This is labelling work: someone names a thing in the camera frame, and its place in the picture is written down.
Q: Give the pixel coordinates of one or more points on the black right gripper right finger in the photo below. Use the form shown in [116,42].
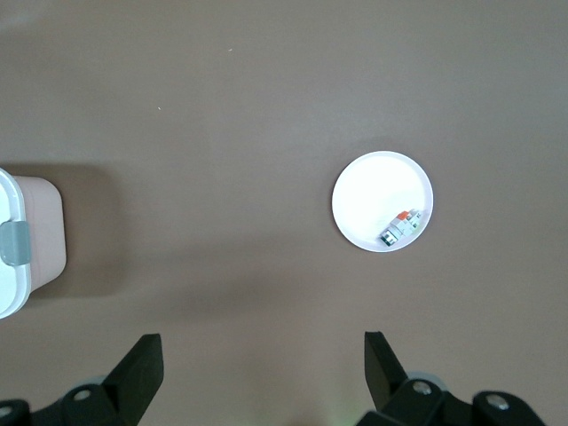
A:
[386,381]

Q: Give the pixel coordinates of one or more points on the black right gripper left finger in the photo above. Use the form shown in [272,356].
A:
[133,377]

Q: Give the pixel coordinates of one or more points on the white lidded storage box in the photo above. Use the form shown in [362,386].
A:
[40,222]

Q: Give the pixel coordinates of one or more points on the grey orange circuit breaker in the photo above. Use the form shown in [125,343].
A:
[399,228]

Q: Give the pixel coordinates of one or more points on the pink round plate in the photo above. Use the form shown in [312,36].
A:
[377,191]

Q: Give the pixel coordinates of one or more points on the brown table cover mat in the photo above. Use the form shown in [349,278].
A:
[222,111]

